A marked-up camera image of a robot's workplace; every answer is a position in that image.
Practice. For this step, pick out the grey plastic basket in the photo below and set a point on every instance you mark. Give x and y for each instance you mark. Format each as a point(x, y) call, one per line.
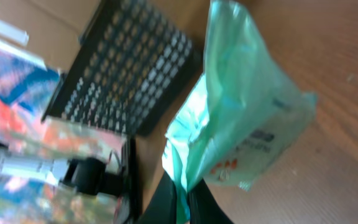
point(132, 64)

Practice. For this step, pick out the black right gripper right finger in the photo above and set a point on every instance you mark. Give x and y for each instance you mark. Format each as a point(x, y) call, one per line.
point(203, 207)

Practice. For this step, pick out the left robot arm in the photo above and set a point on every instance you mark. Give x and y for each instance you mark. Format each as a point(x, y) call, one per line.
point(50, 187)

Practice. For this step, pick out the white teal wipes pack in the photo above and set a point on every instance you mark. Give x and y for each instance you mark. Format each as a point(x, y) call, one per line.
point(241, 115)

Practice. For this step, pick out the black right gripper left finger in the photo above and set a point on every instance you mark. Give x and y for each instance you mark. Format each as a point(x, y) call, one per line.
point(162, 208)

